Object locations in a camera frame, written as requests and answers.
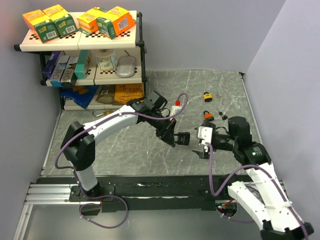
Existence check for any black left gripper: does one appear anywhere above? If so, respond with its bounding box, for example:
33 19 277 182
148 110 177 148

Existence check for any black padlock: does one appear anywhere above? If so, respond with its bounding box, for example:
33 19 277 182
174 131 191 146

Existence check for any orange padlock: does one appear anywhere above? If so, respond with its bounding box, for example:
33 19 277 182
203 110 215 121

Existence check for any yellow padlock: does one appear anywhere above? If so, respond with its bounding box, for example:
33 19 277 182
203 91 213 103

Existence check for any brass padlock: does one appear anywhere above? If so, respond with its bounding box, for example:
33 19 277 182
92 109 114 118

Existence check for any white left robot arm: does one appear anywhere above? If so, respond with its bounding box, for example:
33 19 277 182
60 91 176 201

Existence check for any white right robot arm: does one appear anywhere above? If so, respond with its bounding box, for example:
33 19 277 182
196 116 314 240

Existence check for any orange honey dijon bag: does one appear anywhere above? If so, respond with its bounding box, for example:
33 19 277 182
114 83 144 105

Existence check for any olive brown snack bag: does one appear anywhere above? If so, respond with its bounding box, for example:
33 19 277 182
95 84 116 105

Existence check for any silver mesh pouch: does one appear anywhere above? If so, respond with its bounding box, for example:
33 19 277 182
116 50 137 78

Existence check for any beige three-tier shelf rack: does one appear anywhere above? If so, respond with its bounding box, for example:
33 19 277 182
14 10 148 111

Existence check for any paper towel roll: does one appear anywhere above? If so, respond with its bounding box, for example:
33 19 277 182
94 49 118 72

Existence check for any grey black box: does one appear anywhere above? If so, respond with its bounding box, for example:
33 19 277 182
60 56 79 88

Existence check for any orange green sponge box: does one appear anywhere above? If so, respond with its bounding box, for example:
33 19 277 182
22 9 60 43
43 4 78 38
96 6 136 39

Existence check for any white grey box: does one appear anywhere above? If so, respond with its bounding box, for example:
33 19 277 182
49 55 70 88

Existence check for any purple box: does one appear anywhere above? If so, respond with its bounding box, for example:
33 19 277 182
42 51 64 79

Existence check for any yellow orange sponge pack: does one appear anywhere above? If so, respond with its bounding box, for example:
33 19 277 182
76 6 107 36

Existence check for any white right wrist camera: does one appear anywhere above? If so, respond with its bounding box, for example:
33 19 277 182
196 126 213 153

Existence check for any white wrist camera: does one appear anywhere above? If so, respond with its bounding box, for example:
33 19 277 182
170 100 186 116
196 126 213 153

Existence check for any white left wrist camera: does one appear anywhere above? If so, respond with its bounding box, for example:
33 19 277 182
170 100 186 116

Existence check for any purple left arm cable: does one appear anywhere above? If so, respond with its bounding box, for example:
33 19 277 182
54 92 190 198

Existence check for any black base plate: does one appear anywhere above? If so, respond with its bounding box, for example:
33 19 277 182
37 174 276 213

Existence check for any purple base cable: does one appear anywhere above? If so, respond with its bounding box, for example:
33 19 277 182
79 196 131 230

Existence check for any aluminium rail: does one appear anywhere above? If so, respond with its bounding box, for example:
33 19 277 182
23 181 292 204

